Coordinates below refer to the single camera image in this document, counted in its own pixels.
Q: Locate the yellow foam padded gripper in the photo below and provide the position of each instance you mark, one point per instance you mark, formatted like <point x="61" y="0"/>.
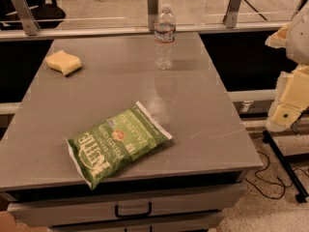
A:
<point x="299" y="42"/>

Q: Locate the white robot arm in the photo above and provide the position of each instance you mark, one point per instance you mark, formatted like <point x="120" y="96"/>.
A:
<point x="294" y="37"/>

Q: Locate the clear plastic water bottle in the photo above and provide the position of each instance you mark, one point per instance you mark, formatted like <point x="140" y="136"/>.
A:
<point x="164" y="35"/>

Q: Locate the white horizontal railing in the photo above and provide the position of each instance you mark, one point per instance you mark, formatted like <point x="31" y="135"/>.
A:
<point x="54" y="34"/>

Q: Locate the black stand leg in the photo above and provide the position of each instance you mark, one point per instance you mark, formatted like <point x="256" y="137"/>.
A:
<point x="286" y="161"/>

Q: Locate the grey cabinet drawer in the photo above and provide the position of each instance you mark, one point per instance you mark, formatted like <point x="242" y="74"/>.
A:
<point x="101" y="208"/>

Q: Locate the green Kettle chips bag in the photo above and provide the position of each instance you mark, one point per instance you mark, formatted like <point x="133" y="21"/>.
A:
<point x="105" y="149"/>

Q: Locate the yellow sponge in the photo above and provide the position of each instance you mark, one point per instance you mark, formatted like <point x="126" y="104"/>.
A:
<point x="63" y="62"/>

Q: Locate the black office chair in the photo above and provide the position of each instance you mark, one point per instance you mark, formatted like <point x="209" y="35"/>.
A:
<point x="46" y="12"/>

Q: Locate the right metal railing bracket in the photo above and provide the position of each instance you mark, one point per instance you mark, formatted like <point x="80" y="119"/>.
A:
<point x="230" y="18"/>

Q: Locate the metal railing bracket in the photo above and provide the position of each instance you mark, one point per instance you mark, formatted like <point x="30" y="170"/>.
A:
<point x="152" y="13"/>
<point x="29" y="24"/>
<point x="230" y="18"/>

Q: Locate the middle metal railing bracket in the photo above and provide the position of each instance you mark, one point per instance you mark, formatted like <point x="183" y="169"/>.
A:
<point x="152" y="13"/>

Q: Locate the black drawer handle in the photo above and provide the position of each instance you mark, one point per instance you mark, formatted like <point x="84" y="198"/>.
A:
<point x="132" y="216"/>

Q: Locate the left metal railing bracket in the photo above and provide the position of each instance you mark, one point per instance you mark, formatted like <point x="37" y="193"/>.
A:
<point x="29" y="24"/>

